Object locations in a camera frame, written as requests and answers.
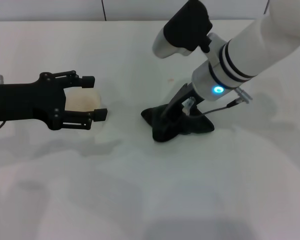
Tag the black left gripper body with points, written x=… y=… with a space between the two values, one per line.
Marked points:
x=27 y=102

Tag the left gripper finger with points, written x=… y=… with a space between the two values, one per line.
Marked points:
x=100 y=115
x=88 y=82

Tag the translucent white plastic cup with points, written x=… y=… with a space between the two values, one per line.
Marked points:
x=82 y=100

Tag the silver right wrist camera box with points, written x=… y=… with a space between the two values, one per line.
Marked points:
x=185 y=27

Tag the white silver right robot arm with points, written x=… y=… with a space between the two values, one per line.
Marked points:
x=240 y=55

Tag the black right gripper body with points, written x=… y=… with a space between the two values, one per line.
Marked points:
x=177 y=102

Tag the dark blue rag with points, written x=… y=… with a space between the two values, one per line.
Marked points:
x=202 y=125

